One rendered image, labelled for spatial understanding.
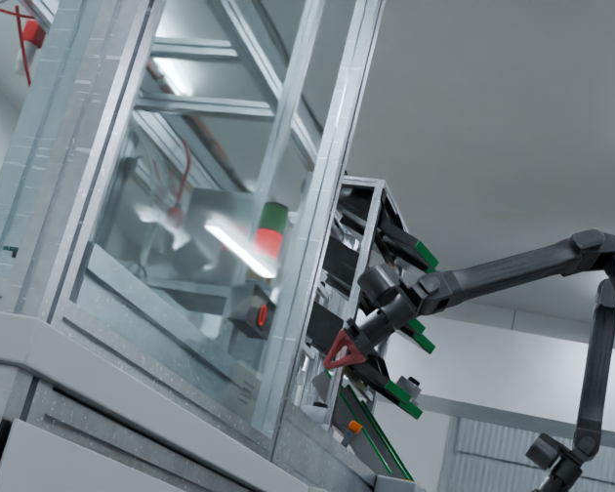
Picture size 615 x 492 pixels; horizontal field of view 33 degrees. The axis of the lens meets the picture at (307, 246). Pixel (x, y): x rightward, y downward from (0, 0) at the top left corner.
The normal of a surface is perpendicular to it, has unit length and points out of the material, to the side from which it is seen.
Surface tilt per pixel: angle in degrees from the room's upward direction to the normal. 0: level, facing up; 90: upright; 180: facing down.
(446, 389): 90
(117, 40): 90
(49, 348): 90
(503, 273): 76
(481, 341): 90
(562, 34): 180
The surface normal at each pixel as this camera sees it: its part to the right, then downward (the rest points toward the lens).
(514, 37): -0.22, 0.92
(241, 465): 0.94, 0.12
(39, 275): -0.26, -0.37
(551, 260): 0.16, -0.52
